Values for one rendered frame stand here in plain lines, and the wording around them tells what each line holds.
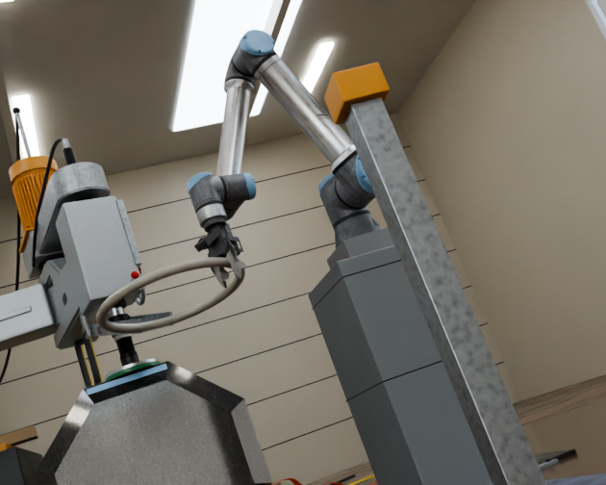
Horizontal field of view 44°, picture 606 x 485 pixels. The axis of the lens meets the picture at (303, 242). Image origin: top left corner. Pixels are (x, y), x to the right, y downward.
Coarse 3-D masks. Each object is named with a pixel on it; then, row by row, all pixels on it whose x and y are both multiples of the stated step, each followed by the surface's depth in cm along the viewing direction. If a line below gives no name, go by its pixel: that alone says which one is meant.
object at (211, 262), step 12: (180, 264) 219; (192, 264) 221; (204, 264) 223; (216, 264) 226; (228, 264) 230; (144, 276) 218; (156, 276) 217; (120, 288) 220; (132, 288) 218; (228, 288) 254; (108, 300) 222; (216, 300) 258; (108, 312) 226; (192, 312) 261; (108, 324) 237; (120, 324) 247; (132, 324) 252; (144, 324) 255; (156, 324) 257; (168, 324) 260
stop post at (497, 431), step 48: (336, 96) 176; (384, 96) 177; (384, 144) 172; (384, 192) 170; (432, 240) 166; (432, 288) 163; (480, 336) 161; (480, 384) 158; (480, 432) 157; (528, 480) 153
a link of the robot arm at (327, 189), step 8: (328, 176) 279; (320, 184) 281; (328, 184) 278; (320, 192) 282; (328, 192) 278; (336, 192) 273; (328, 200) 278; (336, 200) 274; (328, 208) 279; (336, 208) 276; (344, 208) 274; (352, 208) 273; (360, 208) 274; (328, 216) 282; (336, 216) 276; (344, 216) 274
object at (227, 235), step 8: (208, 224) 233; (216, 224) 235; (224, 224) 237; (208, 232) 238; (224, 232) 237; (216, 240) 232; (224, 240) 230; (232, 240) 234; (208, 248) 234; (216, 248) 231; (224, 248) 230; (240, 248) 235; (216, 256) 231; (224, 256) 234
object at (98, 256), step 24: (72, 216) 295; (96, 216) 300; (72, 240) 292; (96, 240) 296; (120, 240) 300; (72, 264) 298; (96, 264) 292; (120, 264) 296; (96, 288) 288; (96, 312) 303
